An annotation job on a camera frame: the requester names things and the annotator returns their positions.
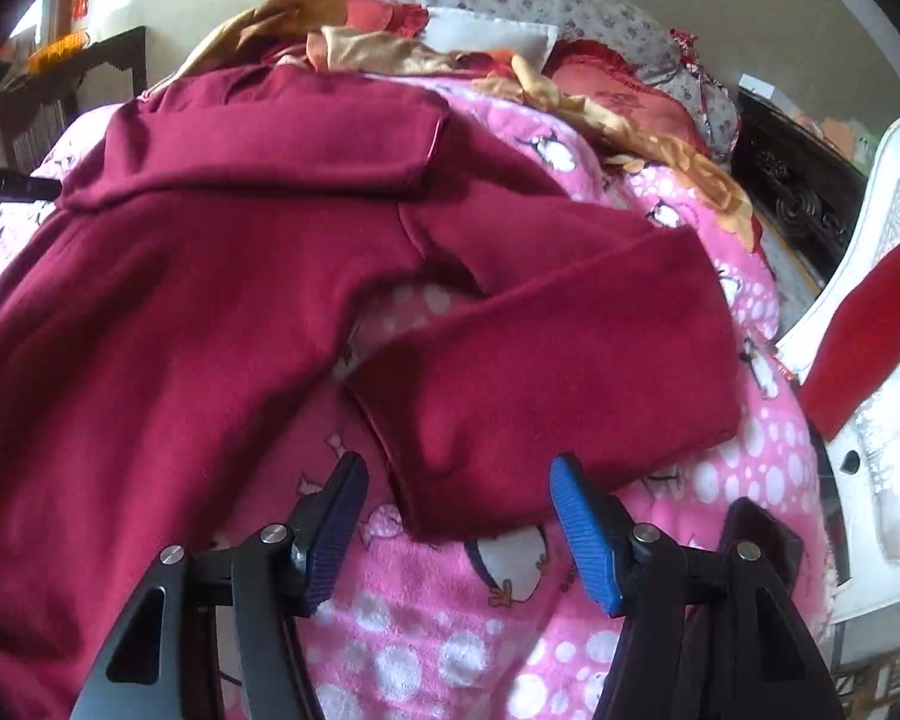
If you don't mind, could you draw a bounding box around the pink penguin blanket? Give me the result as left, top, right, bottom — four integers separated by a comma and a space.
0, 73, 834, 720

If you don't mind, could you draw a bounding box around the red heart cushion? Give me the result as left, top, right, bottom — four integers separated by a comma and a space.
346, 0, 429, 37
543, 39, 710, 156

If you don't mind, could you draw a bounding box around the orange plastic basket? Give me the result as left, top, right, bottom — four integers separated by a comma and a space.
25, 29, 91, 76

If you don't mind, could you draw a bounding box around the dark wooden table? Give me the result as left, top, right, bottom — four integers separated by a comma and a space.
0, 26, 148, 172

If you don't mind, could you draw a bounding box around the white pillow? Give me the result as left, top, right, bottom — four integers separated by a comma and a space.
419, 7, 559, 70

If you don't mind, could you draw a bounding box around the dark carved wooden headboard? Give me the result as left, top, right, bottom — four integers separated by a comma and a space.
731, 89, 866, 284

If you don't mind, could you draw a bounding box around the red heart cushion right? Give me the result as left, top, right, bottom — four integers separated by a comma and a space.
543, 39, 710, 156

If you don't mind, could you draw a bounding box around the white ornate chair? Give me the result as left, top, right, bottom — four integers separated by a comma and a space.
779, 119, 900, 622

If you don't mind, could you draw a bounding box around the red heart cushion left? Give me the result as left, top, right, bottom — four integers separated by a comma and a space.
346, 0, 429, 37

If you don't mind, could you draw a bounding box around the red garment on chair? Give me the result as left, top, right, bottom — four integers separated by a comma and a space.
798, 243, 900, 440

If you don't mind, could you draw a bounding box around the dark red sweater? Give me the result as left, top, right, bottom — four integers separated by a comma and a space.
0, 65, 741, 718

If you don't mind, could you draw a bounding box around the yellow red blanket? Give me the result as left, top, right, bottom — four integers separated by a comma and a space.
152, 0, 759, 252

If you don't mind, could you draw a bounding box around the floral pillow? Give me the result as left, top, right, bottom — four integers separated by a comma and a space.
398, 0, 740, 164

